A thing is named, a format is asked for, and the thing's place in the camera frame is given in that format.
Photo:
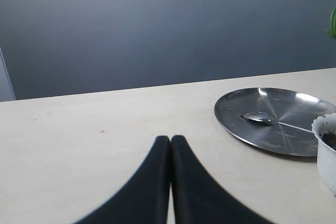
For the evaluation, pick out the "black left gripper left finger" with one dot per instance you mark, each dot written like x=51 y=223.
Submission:
x=145 y=196

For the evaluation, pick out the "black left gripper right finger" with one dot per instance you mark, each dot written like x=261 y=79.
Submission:
x=197 y=196

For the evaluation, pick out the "steel spoon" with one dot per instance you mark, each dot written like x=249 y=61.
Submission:
x=265 y=119

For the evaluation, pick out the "artificial red anthurium plant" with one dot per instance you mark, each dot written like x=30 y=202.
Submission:
x=332 y=26

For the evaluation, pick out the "white scalloped flower pot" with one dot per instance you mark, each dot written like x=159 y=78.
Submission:
x=321 y=126

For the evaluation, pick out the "round steel plate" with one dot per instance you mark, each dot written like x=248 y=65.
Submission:
x=291 y=107

